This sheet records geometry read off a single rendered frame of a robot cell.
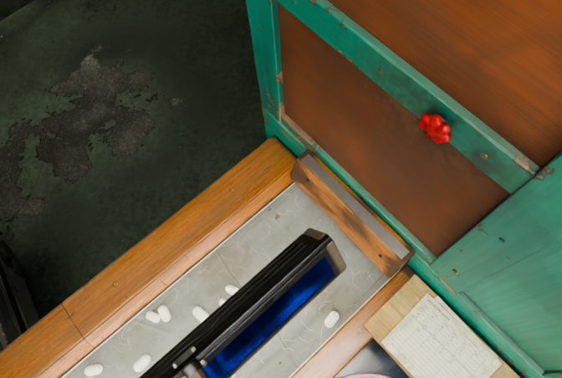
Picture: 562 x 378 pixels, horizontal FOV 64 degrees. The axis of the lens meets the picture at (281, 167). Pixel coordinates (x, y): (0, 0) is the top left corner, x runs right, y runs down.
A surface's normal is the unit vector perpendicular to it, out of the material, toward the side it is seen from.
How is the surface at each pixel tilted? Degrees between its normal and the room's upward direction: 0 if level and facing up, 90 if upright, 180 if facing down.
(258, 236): 0
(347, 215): 67
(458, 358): 0
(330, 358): 0
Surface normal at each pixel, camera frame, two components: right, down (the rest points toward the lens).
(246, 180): -0.04, -0.42
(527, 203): -0.75, 0.62
